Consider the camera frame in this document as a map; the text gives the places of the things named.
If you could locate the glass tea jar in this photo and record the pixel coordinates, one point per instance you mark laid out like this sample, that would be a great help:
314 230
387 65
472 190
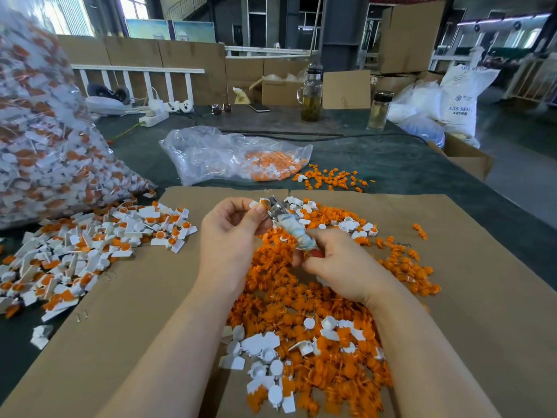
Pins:
311 93

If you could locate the row of upright cardboard sheets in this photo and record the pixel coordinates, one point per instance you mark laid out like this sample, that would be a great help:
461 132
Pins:
205 58

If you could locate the black phone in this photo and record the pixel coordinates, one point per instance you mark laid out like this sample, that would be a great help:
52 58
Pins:
260 108

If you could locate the white oval plastic device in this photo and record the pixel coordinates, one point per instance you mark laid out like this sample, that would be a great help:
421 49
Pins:
106 105

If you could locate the brown cardboard sheet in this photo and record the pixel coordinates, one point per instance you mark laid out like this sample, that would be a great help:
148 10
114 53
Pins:
103 316
513 304

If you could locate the small clear plastic bag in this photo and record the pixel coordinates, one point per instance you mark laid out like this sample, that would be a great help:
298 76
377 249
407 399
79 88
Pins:
209 155

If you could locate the white power strip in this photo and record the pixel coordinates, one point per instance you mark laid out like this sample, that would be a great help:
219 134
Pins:
155 117

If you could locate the clear blue plastic bag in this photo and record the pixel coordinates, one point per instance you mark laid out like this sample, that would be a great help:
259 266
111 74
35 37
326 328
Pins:
418 114

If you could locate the white metal rack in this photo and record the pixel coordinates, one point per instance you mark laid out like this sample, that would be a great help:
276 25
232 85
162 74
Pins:
539 75

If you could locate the orange white plastic piece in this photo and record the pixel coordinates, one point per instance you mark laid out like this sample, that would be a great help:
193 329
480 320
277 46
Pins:
185 230
256 205

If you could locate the flat brown cardboard panel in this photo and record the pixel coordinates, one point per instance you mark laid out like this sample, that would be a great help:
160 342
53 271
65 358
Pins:
347 89

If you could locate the pile of assembled white-orange parts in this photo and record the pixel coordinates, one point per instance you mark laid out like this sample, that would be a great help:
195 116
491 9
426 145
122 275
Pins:
65 257

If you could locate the large clear bag of seals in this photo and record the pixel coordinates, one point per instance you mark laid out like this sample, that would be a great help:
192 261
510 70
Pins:
57 156

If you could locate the dark steel pillar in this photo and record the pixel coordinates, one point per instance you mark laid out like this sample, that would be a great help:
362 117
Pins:
345 32

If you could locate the glass bottle with black lid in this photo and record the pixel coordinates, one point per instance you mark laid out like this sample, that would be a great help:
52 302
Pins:
380 109

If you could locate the person's left forearm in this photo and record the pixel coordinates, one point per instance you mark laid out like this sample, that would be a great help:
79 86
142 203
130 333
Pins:
170 370

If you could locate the open cardboard box with paper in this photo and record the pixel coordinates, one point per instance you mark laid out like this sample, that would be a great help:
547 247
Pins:
278 91

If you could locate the white woven sack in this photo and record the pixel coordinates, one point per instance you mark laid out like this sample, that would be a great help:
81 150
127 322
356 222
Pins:
468 98

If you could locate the person's right hand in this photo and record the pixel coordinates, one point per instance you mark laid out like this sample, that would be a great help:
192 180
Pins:
348 265

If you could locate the person's left hand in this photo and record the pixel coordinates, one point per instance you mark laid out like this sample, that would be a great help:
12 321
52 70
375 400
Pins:
228 246

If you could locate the tall brown cardboard box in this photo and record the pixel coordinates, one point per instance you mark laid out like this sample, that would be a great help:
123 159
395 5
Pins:
412 36

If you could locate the pile of orange and white parts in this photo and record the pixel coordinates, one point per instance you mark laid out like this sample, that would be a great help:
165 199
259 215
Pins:
318 339

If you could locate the white railing frame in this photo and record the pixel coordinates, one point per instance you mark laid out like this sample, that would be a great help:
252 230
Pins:
137 69

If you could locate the open brown cardboard box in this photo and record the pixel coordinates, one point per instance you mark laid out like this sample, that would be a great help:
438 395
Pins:
461 155

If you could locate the scatter of orange offcuts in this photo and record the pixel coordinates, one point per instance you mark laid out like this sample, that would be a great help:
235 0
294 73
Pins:
333 177

